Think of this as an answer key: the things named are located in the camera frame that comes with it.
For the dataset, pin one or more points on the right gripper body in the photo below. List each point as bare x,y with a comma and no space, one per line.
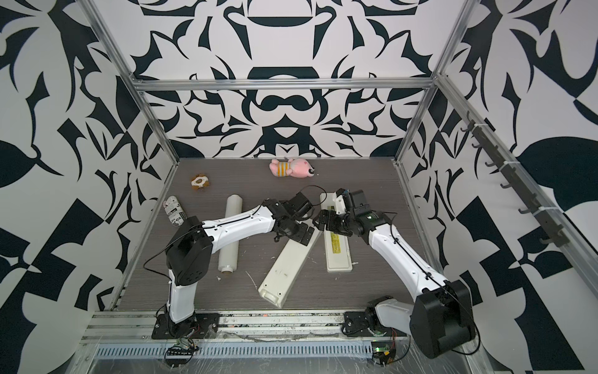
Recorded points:
336,223

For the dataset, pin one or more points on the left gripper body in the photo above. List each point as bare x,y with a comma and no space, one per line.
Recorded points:
299,233

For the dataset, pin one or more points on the cream dispenser lid with label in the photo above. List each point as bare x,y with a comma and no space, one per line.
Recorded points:
337,250

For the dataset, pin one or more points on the cream dispenser base tray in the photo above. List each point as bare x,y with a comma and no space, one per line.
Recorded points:
277,284

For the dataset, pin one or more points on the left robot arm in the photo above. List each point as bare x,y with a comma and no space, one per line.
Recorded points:
188,253

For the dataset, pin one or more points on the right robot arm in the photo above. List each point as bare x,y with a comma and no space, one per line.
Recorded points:
440,317

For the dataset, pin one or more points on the pink plush toy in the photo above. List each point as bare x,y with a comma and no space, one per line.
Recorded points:
297,168

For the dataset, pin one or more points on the brown white plush toy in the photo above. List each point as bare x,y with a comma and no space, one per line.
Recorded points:
200,182

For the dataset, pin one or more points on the small white printed package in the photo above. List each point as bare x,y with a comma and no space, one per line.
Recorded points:
174,211

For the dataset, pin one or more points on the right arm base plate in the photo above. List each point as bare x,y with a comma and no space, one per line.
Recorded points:
366,324

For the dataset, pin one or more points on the right circuit board with wires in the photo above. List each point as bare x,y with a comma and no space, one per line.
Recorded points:
383,352

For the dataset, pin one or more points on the circuit board with wires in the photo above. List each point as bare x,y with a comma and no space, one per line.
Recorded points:
177,355
383,352

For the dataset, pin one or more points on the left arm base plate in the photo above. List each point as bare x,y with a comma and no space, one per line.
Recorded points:
197,326

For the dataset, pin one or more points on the left circuit board with wires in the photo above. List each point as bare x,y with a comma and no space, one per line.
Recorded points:
177,355

